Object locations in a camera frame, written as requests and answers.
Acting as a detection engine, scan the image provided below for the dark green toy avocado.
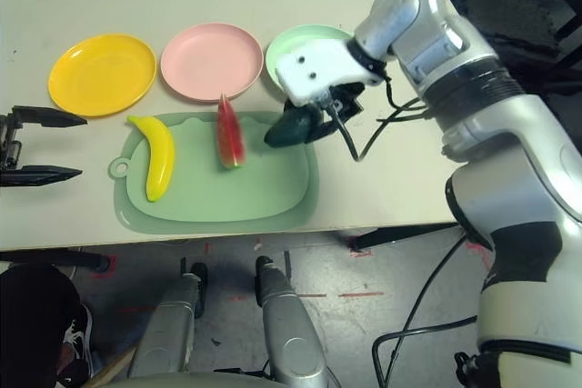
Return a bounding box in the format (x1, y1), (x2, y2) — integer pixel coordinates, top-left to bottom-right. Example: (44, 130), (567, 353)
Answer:
(265, 105), (322, 148)

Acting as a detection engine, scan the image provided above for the silver right robot leg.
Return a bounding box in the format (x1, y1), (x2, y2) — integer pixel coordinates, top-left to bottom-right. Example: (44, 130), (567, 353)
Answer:
(254, 254), (326, 384)

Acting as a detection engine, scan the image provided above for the pink plastic plate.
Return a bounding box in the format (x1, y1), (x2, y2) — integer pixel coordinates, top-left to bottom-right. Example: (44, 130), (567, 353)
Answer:
(160, 23), (266, 104)

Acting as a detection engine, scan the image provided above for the dark foam floor mat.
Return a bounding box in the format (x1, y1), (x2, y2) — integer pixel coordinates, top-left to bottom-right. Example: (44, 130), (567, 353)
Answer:
(447, 0), (582, 103)

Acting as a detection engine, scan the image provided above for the grey robot torso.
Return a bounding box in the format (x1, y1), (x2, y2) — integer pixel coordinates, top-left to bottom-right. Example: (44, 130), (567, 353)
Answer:
(95, 372), (292, 388)

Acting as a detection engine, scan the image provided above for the thin black loose cable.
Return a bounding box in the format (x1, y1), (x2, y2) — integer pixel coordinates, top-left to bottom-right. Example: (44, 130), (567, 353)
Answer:
(371, 235), (478, 388)

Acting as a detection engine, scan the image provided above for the yellow toy banana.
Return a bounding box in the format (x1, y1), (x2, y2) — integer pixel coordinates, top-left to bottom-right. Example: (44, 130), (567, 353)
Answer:
(126, 114), (176, 203)

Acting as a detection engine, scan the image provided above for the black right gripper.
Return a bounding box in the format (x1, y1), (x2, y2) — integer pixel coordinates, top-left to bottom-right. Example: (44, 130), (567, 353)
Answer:
(282, 81), (366, 143)

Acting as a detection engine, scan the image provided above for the mint green plastic plate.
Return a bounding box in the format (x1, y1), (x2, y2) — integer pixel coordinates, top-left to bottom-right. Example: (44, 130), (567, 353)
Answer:
(265, 24), (356, 101)

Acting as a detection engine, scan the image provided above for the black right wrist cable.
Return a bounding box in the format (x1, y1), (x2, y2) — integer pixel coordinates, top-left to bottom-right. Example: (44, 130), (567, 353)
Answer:
(329, 74), (437, 163)

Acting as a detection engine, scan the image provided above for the green cutting board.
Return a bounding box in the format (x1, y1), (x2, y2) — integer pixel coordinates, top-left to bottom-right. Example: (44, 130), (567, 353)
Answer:
(107, 110), (321, 235)

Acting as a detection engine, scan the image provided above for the yellow plastic plate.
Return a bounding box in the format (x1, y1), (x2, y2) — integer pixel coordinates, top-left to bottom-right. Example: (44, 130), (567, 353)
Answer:
(47, 33), (158, 119)

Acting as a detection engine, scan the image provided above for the wooden stick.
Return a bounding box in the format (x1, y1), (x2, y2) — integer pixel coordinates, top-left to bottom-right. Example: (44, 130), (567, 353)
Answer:
(84, 344), (137, 388)

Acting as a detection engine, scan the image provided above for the silver robot leg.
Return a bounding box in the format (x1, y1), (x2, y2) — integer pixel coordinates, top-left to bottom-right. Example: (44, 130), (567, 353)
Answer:
(126, 260), (210, 378)
(254, 254), (326, 384)

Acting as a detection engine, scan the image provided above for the silver left robot leg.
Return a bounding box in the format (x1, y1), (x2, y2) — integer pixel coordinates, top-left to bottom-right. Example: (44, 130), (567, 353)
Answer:
(126, 260), (210, 378)

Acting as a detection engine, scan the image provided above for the black table leg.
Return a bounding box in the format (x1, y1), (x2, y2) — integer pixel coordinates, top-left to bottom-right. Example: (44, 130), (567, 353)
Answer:
(352, 223), (460, 252)
(0, 246), (113, 271)

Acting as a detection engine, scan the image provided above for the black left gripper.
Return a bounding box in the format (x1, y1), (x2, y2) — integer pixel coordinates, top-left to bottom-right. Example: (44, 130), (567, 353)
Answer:
(0, 105), (88, 188)

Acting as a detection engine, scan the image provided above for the toy watermelon slice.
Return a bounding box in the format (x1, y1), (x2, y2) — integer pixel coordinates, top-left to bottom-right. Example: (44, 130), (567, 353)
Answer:
(215, 92), (249, 172)

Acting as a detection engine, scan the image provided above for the black and white sneaker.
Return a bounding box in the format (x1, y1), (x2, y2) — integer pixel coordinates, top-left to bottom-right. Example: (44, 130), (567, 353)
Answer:
(58, 305), (96, 384)

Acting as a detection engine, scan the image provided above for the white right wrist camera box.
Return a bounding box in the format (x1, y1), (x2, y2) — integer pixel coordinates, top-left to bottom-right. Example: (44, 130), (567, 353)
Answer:
(275, 37), (387, 107)

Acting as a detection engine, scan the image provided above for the bystander leg in black trousers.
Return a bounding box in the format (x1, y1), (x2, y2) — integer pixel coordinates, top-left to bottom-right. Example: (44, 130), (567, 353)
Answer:
(0, 264), (85, 388)

